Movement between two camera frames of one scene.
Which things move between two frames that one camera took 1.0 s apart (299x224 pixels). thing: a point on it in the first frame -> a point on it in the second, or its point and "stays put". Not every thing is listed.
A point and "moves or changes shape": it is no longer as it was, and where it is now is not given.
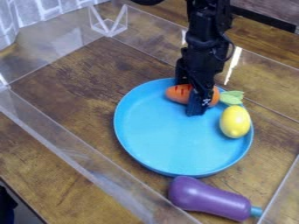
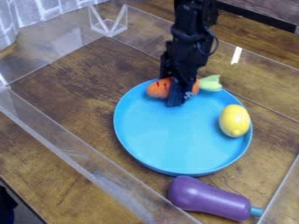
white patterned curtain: x=18 y=13 stays put
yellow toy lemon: x=235 y=122 stays put
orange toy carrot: x=179 y=94 moves or changes shape
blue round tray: x=171 y=142 stays put
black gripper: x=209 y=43 -> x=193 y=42
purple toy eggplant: x=192 y=195 stays put
